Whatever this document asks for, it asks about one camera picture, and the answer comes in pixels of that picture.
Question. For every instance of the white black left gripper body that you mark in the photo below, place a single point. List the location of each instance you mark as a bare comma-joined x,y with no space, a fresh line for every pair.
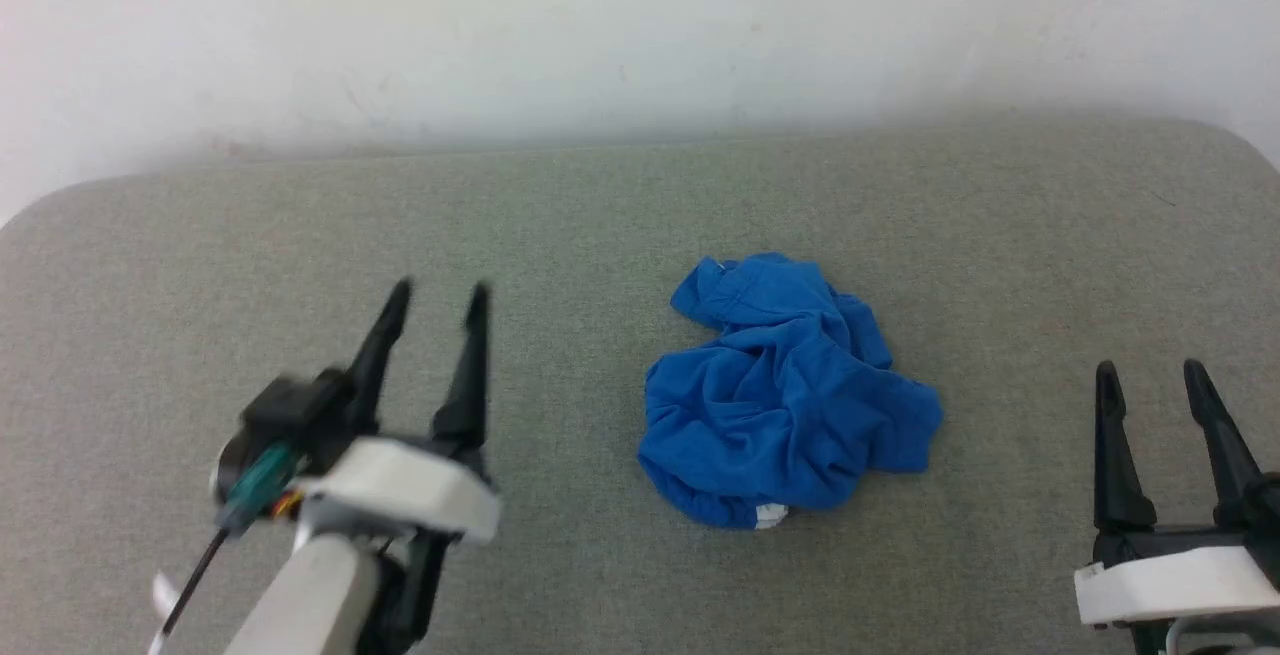
400,485

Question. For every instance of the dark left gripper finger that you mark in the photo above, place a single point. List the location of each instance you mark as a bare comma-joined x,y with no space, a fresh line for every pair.
378,355
468,385

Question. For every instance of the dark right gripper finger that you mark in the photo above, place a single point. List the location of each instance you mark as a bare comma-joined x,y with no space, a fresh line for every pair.
1222,445
1118,465

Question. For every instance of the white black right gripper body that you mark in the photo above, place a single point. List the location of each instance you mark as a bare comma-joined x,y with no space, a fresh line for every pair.
1170,580

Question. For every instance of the blue shorts with white stripe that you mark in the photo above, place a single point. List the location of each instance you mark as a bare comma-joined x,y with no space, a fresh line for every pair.
790,405

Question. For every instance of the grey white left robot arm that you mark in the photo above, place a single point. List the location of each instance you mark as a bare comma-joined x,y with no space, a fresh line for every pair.
310,600

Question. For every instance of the grey fabric sofa cushion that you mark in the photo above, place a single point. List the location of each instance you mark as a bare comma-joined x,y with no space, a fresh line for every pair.
620,575

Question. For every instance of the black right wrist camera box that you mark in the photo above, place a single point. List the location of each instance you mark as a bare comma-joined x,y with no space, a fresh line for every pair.
1268,525

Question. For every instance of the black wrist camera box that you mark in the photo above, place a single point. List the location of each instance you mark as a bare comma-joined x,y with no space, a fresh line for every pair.
1268,525
295,415

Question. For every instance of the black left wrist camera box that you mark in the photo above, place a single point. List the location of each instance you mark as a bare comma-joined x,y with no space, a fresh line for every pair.
295,415

